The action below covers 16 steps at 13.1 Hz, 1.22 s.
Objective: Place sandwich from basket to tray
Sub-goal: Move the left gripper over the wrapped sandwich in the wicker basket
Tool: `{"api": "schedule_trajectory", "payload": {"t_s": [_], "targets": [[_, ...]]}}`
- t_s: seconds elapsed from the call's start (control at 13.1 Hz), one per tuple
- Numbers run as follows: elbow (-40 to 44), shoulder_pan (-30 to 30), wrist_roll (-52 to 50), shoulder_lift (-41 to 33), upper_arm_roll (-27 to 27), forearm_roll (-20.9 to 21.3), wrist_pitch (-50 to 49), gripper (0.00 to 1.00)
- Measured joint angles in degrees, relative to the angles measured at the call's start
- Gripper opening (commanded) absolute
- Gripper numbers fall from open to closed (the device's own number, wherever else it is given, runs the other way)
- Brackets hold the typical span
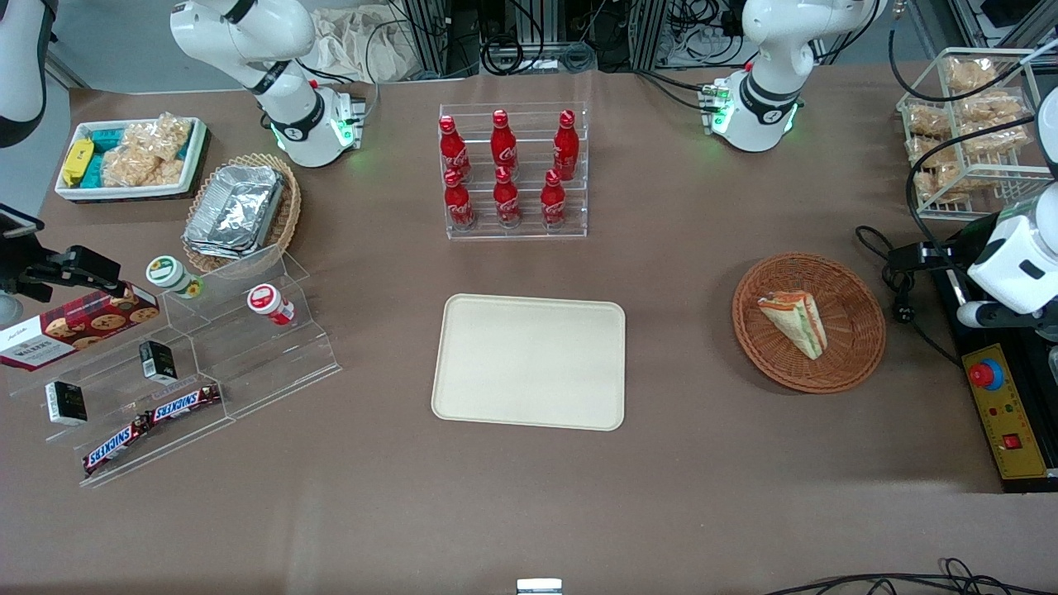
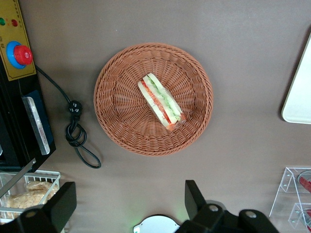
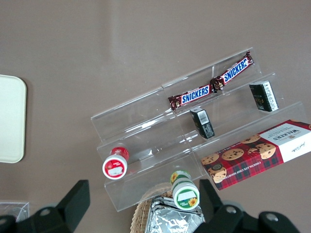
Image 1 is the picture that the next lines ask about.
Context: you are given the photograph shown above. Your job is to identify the small black box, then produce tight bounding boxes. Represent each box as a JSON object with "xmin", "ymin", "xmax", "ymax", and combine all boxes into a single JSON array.
[
  {"xmin": 45, "ymin": 380, "xmax": 88, "ymax": 426},
  {"xmin": 138, "ymin": 340, "xmax": 179, "ymax": 384}
]

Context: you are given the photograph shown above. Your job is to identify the aluminium frame post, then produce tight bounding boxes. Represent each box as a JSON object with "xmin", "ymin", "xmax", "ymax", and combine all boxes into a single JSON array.
[
  {"xmin": 635, "ymin": 0, "xmax": 672, "ymax": 69},
  {"xmin": 401, "ymin": 0, "xmax": 465, "ymax": 77}
]

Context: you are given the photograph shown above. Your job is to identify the brown round wicker basket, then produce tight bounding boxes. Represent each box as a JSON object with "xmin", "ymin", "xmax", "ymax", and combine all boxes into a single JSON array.
[{"xmin": 732, "ymin": 252, "xmax": 887, "ymax": 394}]

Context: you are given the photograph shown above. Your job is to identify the red cola bottle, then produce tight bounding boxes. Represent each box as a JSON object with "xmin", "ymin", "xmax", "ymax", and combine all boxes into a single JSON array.
[
  {"xmin": 552, "ymin": 110, "xmax": 579, "ymax": 181},
  {"xmin": 493, "ymin": 166, "xmax": 522, "ymax": 229},
  {"xmin": 443, "ymin": 169, "xmax": 476, "ymax": 231},
  {"xmin": 491, "ymin": 109, "xmax": 519, "ymax": 176},
  {"xmin": 541, "ymin": 169, "xmax": 568, "ymax": 228},
  {"xmin": 438, "ymin": 115, "xmax": 472, "ymax": 183}
]

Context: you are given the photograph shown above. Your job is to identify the red lid white cup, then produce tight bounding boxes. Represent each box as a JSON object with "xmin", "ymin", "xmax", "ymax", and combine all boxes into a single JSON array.
[{"xmin": 246, "ymin": 283, "xmax": 296, "ymax": 326}]

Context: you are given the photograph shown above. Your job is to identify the triangle sandwich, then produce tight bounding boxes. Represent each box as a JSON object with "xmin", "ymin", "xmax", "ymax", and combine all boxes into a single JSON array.
[{"xmin": 757, "ymin": 289, "xmax": 829, "ymax": 361}]

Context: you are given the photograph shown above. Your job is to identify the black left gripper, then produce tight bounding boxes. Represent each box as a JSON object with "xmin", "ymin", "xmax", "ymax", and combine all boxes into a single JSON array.
[{"xmin": 889, "ymin": 241, "xmax": 953, "ymax": 274}]

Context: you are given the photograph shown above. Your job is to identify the light oval wicker basket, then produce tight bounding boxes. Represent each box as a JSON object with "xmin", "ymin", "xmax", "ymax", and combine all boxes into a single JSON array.
[{"xmin": 182, "ymin": 152, "xmax": 303, "ymax": 275}]

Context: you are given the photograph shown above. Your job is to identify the beige crumpled cloth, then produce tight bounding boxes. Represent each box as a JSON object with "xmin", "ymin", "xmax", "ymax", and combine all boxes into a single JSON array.
[{"xmin": 310, "ymin": 7, "xmax": 414, "ymax": 83}]

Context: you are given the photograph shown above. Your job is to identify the black floor cables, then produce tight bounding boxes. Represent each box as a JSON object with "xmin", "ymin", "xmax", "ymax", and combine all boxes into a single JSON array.
[{"xmin": 765, "ymin": 558, "xmax": 1058, "ymax": 595}]

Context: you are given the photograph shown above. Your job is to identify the white wire rack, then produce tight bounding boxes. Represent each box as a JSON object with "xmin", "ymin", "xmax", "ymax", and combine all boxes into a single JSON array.
[{"xmin": 897, "ymin": 47, "xmax": 1058, "ymax": 221}]

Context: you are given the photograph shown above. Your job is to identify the red tartan cookie box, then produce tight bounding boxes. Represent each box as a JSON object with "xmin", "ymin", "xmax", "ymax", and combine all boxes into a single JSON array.
[{"xmin": 0, "ymin": 283, "xmax": 161, "ymax": 373}]

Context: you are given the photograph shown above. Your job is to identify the beige rectangular tray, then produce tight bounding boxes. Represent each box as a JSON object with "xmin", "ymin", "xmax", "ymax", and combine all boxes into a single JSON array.
[{"xmin": 431, "ymin": 293, "xmax": 627, "ymax": 432}]

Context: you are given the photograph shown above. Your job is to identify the clear acrylic bottle rack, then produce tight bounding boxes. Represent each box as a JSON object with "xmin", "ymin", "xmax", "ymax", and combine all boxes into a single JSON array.
[{"xmin": 438, "ymin": 102, "xmax": 589, "ymax": 241}]

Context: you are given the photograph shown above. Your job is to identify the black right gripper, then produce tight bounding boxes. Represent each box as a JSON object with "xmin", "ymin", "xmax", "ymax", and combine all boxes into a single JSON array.
[{"xmin": 0, "ymin": 245, "xmax": 126, "ymax": 303}]

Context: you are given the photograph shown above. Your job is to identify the black power cable with plug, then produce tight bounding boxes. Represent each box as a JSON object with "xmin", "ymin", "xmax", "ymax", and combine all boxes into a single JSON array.
[{"xmin": 855, "ymin": 225, "xmax": 964, "ymax": 369}]

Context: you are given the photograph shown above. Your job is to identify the green lid white cup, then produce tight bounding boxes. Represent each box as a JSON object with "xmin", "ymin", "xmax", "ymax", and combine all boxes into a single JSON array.
[{"xmin": 145, "ymin": 255, "xmax": 204, "ymax": 300}]

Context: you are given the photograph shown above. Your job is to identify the white rectangular plastic bin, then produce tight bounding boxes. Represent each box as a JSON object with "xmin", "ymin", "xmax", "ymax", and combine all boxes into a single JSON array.
[{"xmin": 54, "ymin": 117, "xmax": 209, "ymax": 203}]

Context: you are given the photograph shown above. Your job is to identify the black table appliance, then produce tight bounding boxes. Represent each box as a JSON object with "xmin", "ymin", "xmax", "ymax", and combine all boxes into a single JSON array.
[{"xmin": 930, "ymin": 211, "xmax": 1058, "ymax": 494}]

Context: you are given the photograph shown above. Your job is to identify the brown snickers bar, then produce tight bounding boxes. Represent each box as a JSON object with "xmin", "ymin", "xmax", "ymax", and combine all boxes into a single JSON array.
[
  {"xmin": 82, "ymin": 416, "xmax": 153, "ymax": 475},
  {"xmin": 149, "ymin": 383, "xmax": 223, "ymax": 424}
]

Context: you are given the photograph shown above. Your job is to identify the bagged fried snack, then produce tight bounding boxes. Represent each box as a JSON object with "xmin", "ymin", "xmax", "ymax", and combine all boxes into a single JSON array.
[
  {"xmin": 945, "ymin": 56, "xmax": 998, "ymax": 92},
  {"xmin": 957, "ymin": 89, "xmax": 1026, "ymax": 123},
  {"xmin": 905, "ymin": 104, "xmax": 951, "ymax": 137},
  {"xmin": 907, "ymin": 135, "xmax": 960, "ymax": 166},
  {"xmin": 959, "ymin": 118, "xmax": 1032, "ymax": 156},
  {"xmin": 913, "ymin": 161, "xmax": 968, "ymax": 203}
]

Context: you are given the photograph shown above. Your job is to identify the stacked aluminium foil containers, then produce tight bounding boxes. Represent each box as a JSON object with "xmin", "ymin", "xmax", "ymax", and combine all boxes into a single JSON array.
[{"xmin": 183, "ymin": 164, "xmax": 287, "ymax": 259}]

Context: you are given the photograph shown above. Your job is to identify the yellow control panel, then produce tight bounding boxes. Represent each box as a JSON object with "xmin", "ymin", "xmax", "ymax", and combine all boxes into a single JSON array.
[{"xmin": 961, "ymin": 343, "xmax": 1052, "ymax": 481}]

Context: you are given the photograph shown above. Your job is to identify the clear acrylic step display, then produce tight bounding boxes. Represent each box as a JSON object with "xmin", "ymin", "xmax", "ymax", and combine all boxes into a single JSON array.
[{"xmin": 8, "ymin": 244, "xmax": 342, "ymax": 488}]

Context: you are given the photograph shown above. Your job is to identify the clear bag of rice crackers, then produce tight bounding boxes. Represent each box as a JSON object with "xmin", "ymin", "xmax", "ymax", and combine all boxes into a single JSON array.
[
  {"xmin": 101, "ymin": 145, "xmax": 187, "ymax": 188},
  {"xmin": 124, "ymin": 112, "xmax": 193, "ymax": 163}
]

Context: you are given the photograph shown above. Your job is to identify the yellow snack pack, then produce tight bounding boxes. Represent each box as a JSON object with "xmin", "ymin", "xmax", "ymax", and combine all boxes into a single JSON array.
[{"xmin": 61, "ymin": 138, "xmax": 95, "ymax": 188}]

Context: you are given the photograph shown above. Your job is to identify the black coiled cable bundle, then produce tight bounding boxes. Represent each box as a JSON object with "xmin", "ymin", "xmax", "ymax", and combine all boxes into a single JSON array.
[{"xmin": 479, "ymin": 0, "xmax": 598, "ymax": 77}]

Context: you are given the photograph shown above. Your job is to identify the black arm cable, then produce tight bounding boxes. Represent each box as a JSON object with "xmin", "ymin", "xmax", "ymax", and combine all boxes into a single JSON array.
[{"xmin": 889, "ymin": 8, "xmax": 1058, "ymax": 275}]

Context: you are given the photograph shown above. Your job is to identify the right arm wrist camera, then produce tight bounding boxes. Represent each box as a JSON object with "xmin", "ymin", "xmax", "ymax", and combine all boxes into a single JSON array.
[{"xmin": 0, "ymin": 205, "xmax": 44, "ymax": 240}]

